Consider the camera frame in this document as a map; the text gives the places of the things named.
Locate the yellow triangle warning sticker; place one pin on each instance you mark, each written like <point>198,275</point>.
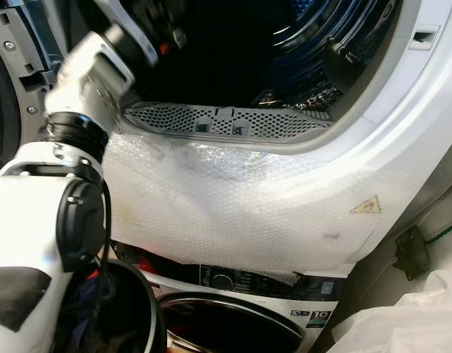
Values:
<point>366,207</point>

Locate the dark blue clothes pile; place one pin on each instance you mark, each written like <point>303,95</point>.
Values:
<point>90,309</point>

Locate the white washing machine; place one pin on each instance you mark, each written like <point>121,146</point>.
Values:
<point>322,294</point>

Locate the clear bubble wrap sheet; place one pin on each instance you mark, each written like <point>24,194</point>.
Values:
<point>233,206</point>

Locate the grey dryer door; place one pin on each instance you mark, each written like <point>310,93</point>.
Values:
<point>16,66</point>

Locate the black washer control knob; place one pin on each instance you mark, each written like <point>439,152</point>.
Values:
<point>222,282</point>

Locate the white tumble dryer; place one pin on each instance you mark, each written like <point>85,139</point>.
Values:
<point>403,125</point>

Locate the black metal bracket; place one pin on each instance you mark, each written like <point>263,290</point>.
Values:
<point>412,254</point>

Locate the grey perforated lint filter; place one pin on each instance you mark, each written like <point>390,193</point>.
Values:
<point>277,123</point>

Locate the white plastic bag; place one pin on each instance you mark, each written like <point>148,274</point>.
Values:
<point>410,323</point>

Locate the black drum paddle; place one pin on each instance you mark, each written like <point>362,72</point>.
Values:
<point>342,55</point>

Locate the black laundry basket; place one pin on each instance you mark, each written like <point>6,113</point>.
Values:
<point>141,309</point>

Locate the black round washer door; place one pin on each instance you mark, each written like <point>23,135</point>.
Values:
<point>226,327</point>

